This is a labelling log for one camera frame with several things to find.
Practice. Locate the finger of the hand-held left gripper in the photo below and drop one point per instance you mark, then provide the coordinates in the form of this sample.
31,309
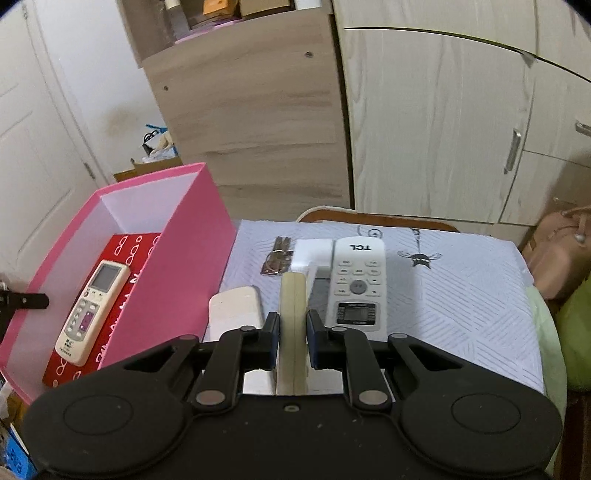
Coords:
27,300

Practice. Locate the white remote with large display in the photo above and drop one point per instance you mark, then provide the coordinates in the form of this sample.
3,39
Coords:
92,304

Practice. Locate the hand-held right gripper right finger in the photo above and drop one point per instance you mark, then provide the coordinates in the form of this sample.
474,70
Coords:
314,337

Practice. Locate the brown cardboard box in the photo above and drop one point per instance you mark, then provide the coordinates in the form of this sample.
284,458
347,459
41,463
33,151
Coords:
127,175

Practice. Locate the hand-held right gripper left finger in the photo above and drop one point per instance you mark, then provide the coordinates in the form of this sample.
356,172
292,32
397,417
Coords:
273,333

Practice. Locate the lime green cushion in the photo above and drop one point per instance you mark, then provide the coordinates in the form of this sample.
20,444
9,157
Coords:
577,332

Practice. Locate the orange box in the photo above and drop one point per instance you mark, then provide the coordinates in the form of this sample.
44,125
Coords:
218,7

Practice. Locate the beige remote control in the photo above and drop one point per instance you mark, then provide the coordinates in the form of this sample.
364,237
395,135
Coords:
292,314

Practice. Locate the white wardrobe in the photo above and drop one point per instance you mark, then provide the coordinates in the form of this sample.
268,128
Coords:
438,115

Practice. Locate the white charger plug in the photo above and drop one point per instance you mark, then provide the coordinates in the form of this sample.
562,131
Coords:
314,251

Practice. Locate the red patterned flat box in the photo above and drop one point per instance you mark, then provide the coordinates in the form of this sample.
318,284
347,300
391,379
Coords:
99,344

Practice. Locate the wooden cabinet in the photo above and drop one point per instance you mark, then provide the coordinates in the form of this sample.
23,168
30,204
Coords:
258,115

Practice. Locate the blue box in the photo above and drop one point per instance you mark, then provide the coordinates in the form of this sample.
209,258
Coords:
16,454

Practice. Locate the wooden chair backrest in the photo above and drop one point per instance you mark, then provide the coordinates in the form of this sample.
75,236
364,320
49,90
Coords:
415,225

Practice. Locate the white remote with round button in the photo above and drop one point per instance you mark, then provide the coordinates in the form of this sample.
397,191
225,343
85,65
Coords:
355,314

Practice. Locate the pink bag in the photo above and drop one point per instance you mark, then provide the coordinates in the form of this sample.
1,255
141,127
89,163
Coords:
554,249

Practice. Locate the beige cloth item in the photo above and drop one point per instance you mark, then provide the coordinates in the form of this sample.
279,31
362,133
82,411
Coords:
165,141

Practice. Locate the bunch of silver keys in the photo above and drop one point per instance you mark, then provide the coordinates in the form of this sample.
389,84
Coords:
277,258

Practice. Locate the small brown carton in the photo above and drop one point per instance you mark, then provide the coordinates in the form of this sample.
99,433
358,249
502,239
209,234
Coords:
265,7

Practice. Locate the pale blue patterned cloth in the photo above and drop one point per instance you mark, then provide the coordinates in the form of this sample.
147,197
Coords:
461,314

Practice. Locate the pink cardboard box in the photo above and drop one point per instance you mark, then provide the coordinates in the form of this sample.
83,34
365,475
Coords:
184,258

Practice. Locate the white door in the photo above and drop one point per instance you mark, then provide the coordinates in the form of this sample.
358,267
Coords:
37,138

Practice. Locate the pale green blanket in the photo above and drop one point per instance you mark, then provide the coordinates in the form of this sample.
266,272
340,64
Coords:
549,332

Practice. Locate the plain white remote control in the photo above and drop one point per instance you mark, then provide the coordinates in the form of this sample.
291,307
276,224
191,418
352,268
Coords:
235,309

